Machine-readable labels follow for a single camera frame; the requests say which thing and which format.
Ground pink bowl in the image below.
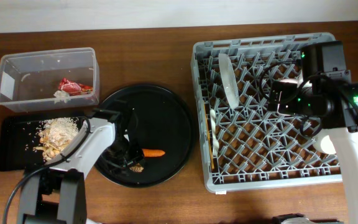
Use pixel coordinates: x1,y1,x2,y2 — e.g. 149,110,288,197
279,78,303,87

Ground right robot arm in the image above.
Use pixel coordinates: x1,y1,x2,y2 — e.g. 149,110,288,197
263,40,358,223

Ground clear plastic bin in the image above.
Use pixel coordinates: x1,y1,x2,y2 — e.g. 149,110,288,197
0,47,100,113

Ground peanut shells and rice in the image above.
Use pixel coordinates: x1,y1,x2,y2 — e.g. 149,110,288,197
25,117,79,162

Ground grey plate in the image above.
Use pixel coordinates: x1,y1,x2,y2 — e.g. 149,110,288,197
218,53,239,110

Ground walnut piece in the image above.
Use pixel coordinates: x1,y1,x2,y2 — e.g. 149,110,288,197
129,164,144,173

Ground red snack wrapper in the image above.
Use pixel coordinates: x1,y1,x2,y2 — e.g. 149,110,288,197
58,78,93,96

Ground black rectangular bin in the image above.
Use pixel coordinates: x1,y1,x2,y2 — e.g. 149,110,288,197
0,113,88,172

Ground grey dishwasher rack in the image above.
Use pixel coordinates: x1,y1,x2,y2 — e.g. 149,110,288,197
191,32,342,194

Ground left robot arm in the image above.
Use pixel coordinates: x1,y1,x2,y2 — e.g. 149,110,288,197
14,106,144,223

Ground orange carrot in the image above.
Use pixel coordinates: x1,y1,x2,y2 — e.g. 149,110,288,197
142,149,165,157

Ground wooden chopstick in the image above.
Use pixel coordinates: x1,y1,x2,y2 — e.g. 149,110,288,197
204,105,214,170

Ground round black tray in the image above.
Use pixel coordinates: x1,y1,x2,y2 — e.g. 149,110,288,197
94,84,196,188

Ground white tissue scrap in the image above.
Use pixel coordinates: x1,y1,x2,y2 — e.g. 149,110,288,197
53,90,70,104

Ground white plastic fork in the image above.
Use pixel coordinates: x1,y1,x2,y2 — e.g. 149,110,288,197
209,109,219,157

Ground cream cup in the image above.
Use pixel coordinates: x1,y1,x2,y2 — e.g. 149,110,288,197
313,131,336,154

